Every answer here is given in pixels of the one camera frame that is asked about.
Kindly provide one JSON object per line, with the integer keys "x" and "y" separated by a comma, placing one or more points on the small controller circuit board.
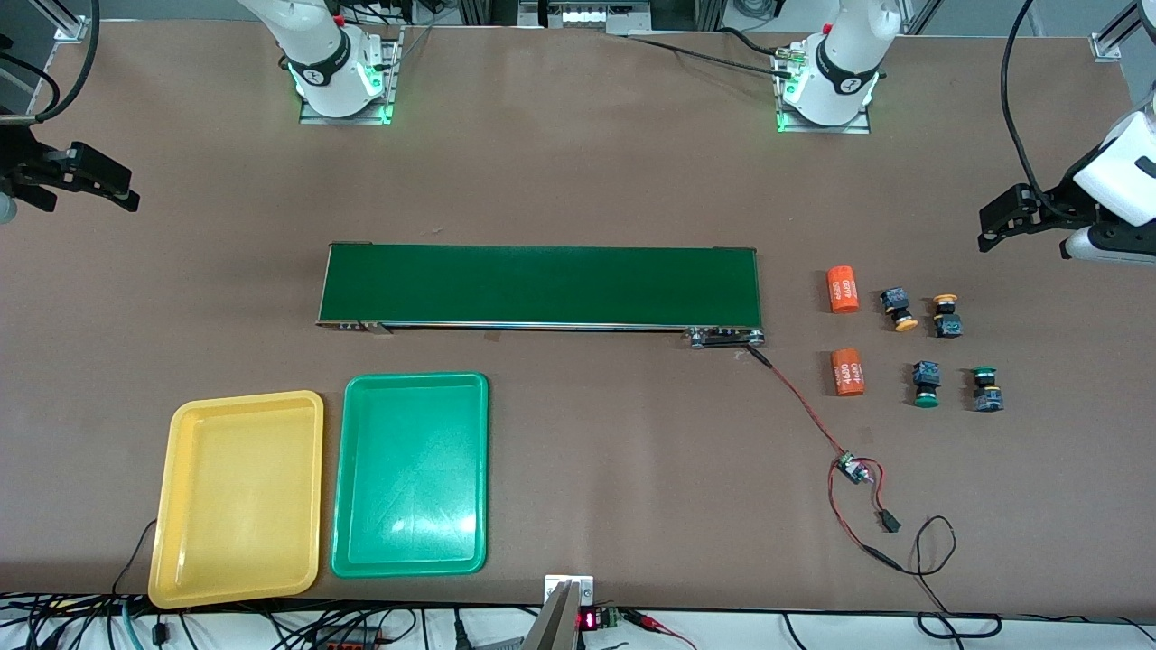
{"x": 849, "y": 468}

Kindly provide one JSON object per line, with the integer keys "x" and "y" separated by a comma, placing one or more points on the green plastic tray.
{"x": 411, "y": 469}

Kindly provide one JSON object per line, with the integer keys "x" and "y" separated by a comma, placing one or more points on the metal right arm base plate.
{"x": 343, "y": 119}

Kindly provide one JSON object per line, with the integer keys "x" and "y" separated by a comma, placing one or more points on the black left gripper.
{"x": 1058, "y": 205}

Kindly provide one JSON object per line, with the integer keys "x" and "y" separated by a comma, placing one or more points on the yellow plastic tray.
{"x": 235, "y": 496}

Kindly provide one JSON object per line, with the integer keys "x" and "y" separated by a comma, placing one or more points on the yellow push button switch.
{"x": 896, "y": 302}
{"x": 947, "y": 323}

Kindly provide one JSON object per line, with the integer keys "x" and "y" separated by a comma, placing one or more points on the green push button switch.
{"x": 988, "y": 395}
{"x": 926, "y": 375}

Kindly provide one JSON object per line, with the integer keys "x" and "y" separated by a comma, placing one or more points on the orange printed cylinder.
{"x": 848, "y": 372}
{"x": 843, "y": 289}

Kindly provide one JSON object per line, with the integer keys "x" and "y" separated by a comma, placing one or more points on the white box device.
{"x": 587, "y": 16}

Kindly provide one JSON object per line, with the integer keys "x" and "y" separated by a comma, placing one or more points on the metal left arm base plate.
{"x": 822, "y": 129}

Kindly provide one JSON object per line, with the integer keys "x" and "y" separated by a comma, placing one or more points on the aluminium frame profile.
{"x": 1115, "y": 38}
{"x": 72, "y": 23}

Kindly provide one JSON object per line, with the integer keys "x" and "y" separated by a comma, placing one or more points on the red digit display module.
{"x": 589, "y": 620}

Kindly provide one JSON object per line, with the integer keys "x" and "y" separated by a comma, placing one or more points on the grey metal camera mount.
{"x": 562, "y": 623}

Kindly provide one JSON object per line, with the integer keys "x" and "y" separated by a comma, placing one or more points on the red clip lead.
{"x": 646, "y": 619}

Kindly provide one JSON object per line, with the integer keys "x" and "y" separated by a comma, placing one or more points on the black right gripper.
{"x": 20, "y": 168}

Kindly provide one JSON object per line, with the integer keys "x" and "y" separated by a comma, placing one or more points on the green conveyor belt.
{"x": 542, "y": 284}

